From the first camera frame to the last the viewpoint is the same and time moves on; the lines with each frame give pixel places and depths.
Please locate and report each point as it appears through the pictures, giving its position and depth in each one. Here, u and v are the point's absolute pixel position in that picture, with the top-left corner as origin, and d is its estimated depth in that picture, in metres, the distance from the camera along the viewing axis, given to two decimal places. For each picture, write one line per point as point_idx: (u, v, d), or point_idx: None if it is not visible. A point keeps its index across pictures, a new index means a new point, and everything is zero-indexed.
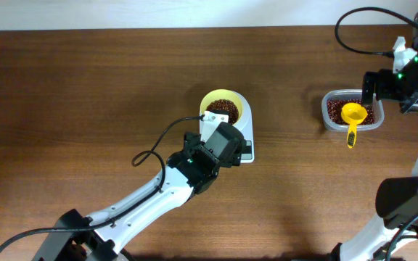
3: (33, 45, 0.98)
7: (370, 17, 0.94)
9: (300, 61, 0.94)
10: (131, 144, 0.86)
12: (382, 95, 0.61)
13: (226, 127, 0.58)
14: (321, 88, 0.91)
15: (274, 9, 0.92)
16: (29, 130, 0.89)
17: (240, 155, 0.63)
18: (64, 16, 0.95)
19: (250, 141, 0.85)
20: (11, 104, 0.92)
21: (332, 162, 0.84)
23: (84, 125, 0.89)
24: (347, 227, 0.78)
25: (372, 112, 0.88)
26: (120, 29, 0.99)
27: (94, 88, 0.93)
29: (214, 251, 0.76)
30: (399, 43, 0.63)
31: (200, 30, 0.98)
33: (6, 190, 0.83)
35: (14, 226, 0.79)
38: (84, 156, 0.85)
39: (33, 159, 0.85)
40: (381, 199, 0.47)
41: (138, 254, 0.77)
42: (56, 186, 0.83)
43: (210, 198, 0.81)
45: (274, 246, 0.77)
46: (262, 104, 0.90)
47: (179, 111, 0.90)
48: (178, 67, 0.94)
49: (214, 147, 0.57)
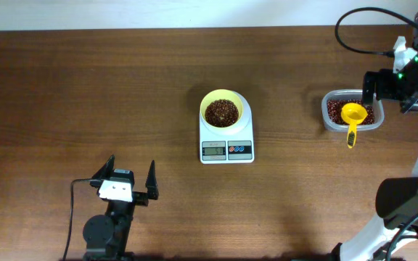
3: (34, 46, 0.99)
7: (371, 16, 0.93)
9: (301, 60, 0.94)
10: (132, 144, 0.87)
12: (382, 95, 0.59)
13: (93, 226, 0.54)
14: (321, 88, 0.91)
15: (273, 9, 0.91)
16: (30, 130, 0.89)
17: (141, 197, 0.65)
18: (64, 17, 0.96)
19: (250, 141, 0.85)
20: (10, 104, 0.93)
21: (332, 162, 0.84)
23: (85, 125, 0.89)
24: (347, 228, 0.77)
25: (372, 112, 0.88)
26: (120, 29, 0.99)
27: (93, 88, 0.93)
29: (213, 251, 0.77)
30: (400, 44, 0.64)
31: (200, 30, 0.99)
33: (6, 189, 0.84)
35: (17, 225, 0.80)
38: (84, 157, 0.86)
39: (33, 159, 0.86)
40: (382, 198, 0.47)
41: (138, 253, 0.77)
42: (58, 186, 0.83)
43: (210, 198, 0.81)
45: (274, 245, 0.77)
46: (262, 104, 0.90)
47: (179, 111, 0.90)
48: (178, 67, 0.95)
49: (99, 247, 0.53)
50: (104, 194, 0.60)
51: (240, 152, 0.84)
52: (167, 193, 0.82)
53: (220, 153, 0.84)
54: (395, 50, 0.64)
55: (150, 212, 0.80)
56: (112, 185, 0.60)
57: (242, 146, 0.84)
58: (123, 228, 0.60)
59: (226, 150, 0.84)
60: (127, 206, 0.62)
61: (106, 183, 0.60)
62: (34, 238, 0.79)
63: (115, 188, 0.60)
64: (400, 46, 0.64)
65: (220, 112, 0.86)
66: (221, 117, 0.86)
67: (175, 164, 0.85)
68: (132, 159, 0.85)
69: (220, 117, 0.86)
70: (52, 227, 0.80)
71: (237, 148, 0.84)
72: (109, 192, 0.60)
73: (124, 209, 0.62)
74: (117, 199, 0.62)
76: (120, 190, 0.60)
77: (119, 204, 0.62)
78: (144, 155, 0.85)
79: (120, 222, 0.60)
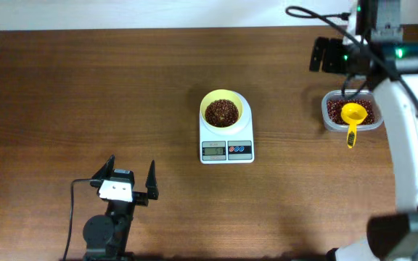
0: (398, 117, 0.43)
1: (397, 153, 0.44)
3: (34, 46, 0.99)
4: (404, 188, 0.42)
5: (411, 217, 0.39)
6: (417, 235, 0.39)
7: None
9: (300, 60, 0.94)
10: (132, 144, 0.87)
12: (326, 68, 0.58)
13: (93, 226, 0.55)
14: (321, 88, 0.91)
15: (273, 9, 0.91)
16: (30, 130, 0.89)
17: (141, 196, 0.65)
18: (64, 17, 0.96)
19: (250, 140, 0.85)
20: (10, 104, 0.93)
21: (332, 162, 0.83)
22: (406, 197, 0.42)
23: (84, 125, 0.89)
24: (347, 228, 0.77)
25: (373, 112, 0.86)
26: (120, 29, 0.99)
27: (93, 88, 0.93)
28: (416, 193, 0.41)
29: (213, 251, 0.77)
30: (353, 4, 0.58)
31: (200, 30, 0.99)
33: (5, 190, 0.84)
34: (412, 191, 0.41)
35: (16, 225, 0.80)
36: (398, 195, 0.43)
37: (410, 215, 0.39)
38: (84, 156, 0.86)
39: (33, 159, 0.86)
40: (376, 238, 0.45)
41: (138, 254, 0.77)
42: (58, 186, 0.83)
43: (210, 198, 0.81)
45: (274, 245, 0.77)
46: (262, 103, 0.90)
47: (178, 111, 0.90)
48: (178, 67, 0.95)
49: (99, 247, 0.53)
50: (105, 194, 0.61)
51: (240, 152, 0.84)
52: (167, 193, 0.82)
53: (220, 153, 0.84)
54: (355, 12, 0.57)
55: (150, 212, 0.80)
56: (112, 184, 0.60)
57: (242, 146, 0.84)
58: (123, 228, 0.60)
59: (226, 150, 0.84)
60: (127, 205, 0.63)
61: (106, 183, 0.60)
62: (34, 238, 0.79)
63: (116, 189, 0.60)
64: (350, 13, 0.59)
65: (220, 112, 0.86)
66: (221, 117, 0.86)
67: (175, 164, 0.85)
68: (132, 159, 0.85)
69: (220, 117, 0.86)
70: (52, 227, 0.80)
71: (237, 148, 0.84)
72: (109, 192, 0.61)
73: (125, 209, 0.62)
74: (117, 198, 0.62)
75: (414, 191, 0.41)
76: (120, 190, 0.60)
77: (119, 204, 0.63)
78: (144, 155, 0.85)
79: (120, 222, 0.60)
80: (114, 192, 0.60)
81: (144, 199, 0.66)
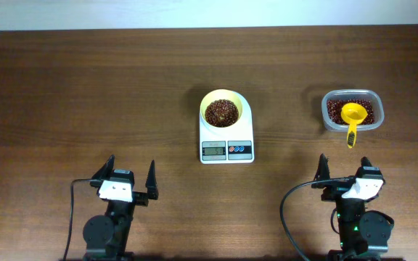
0: None
1: None
3: (35, 46, 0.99)
4: None
5: None
6: None
7: (371, 16, 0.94)
9: (301, 60, 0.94)
10: (132, 144, 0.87)
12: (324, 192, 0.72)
13: (93, 227, 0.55)
14: (321, 88, 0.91)
15: (274, 9, 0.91)
16: (30, 130, 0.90)
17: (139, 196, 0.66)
18: (64, 17, 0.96)
19: (250, 140, 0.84)
20: (11, 104, 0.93)
21: (332, 162, 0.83)
22: None
23: (84, 125, 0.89)
24: None
25: (372, 112, 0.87)
26: (120, 29, 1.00)
27: (93, 88, 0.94)
28: None
29: (214, 251, 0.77)
30: (366, 188, 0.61)
31: (201, 30, 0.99)
33: (6, 190, 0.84)
34: None
35: (17, 225, 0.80)
36: None
37: None
38: (84, 156, 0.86)
39: (33, 159, 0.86)
40: None
41: (138, 254, 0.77)
42: (58, 186, 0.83)
43: (210, 198, 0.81)
45: (274, 245, 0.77)
46: (262, 103, 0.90)
47: (178, 111, 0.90)
48: (178, 67, 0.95)
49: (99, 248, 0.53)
50: (104, 193, 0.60)
51: (240, 152, 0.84)
52: (167, 193, 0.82)
53: (220, 153, 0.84)
54: (349, 193, 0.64)
55: (150, 212, 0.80)
56: (112, 184, 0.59)
57: (242, 146, 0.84)
58: (122, 228, 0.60)
59: (226, 150, 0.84)
60: (127, 205, 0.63)
61: (105, 183, 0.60)
62: (34, 238, 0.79)
63: (116, 189, 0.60)
64: (355, 190, 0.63)
65: (220, 112, 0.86)
66: (221, 117, 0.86)
67: (175, 164, 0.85)
68: (132, 159, 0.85)
69: (220, 117, 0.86)
70: (52, 227, 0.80)
71: (237, 148, 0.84)
72: (109, 191, 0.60)
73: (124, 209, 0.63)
74: (116, 198, 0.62)
75: None
76: (120, 190, 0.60)
77: (119, 204, 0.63)
78: (144, 154, 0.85)
79: (120, 222, 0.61)
80: (114, 192, 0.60)
81: (141, 199, 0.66)
